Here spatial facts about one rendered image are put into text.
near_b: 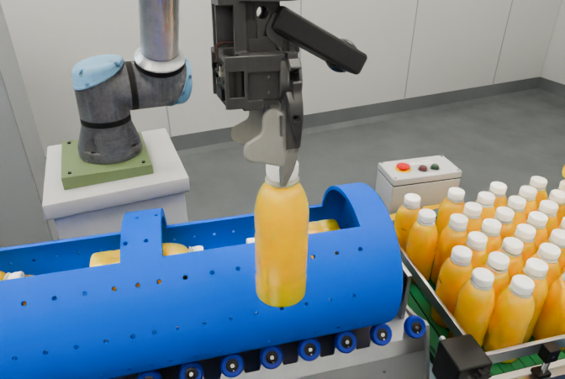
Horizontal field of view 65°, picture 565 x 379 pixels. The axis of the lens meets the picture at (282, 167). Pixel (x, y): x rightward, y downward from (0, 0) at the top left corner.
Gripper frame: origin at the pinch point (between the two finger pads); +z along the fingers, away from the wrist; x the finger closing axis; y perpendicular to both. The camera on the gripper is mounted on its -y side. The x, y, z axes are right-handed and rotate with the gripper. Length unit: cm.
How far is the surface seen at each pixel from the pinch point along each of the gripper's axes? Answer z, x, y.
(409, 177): 28, -43, -50
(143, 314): 27.5, -12.1, 18.4
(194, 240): 32, -38, 7
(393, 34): 28, -317, -213
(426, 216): 30, -28, -45
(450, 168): 27, -44, -63
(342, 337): 44.0, -13.1, -17.2
